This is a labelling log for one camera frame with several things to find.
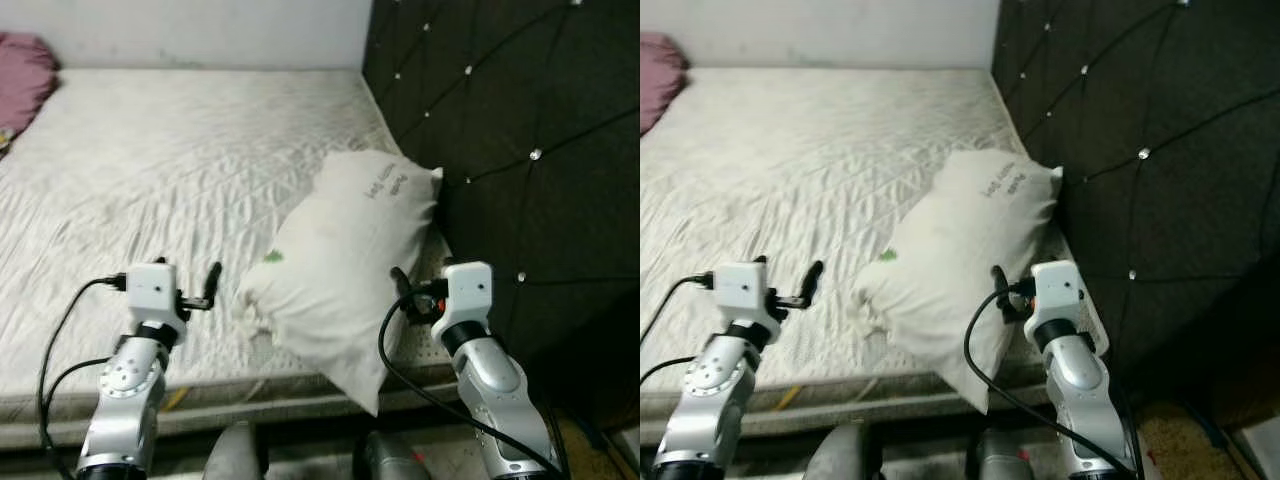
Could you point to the grey robot leg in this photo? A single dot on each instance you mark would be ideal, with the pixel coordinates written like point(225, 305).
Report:
point(832, 455)
point(390, 460)
point(1005, 460)
point(235, 455)

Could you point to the white pillow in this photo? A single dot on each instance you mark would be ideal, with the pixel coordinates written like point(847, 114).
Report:
point(960, 260)
point(340, 260)

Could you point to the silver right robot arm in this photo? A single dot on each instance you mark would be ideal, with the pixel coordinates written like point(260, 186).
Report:
point(1080, 385)
point(495, 385)

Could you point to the black tufted headboard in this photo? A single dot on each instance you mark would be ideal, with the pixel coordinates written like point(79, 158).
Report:
point(1170, 150)
point(540, 150)

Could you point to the purple printed blanket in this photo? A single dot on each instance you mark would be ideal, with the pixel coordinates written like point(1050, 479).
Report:
point(660, 80)
point(22, 85)

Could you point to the grey right robot leg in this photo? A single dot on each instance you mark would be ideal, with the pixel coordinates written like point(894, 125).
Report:
point(1005, 460)
point(390, 460)

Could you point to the beige woven rug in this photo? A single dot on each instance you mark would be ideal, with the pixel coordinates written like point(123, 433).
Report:
point(1185, 445)
point(600, 455)

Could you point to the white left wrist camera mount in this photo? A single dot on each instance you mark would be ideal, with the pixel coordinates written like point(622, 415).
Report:
point(152, 292)
point(742, 292)

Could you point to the grey bed frame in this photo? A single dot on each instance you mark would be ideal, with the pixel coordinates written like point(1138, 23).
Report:
point(300, 405)
point(900, 405)

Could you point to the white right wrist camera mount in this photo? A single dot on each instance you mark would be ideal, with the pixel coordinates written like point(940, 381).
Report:
point(468, 292)
point(1060, 290)

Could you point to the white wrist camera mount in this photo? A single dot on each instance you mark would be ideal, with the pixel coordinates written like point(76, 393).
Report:
point(742, 292)
point(468, 292)
point(1060, 290)
point(152, 292)

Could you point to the grey left robot leg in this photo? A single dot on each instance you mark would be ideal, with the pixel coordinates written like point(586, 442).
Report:
point(832, 455)
point(235, 455)

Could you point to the white quilted mattress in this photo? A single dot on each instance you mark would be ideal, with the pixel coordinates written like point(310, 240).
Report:
point(800, 180)
point(180, 180)

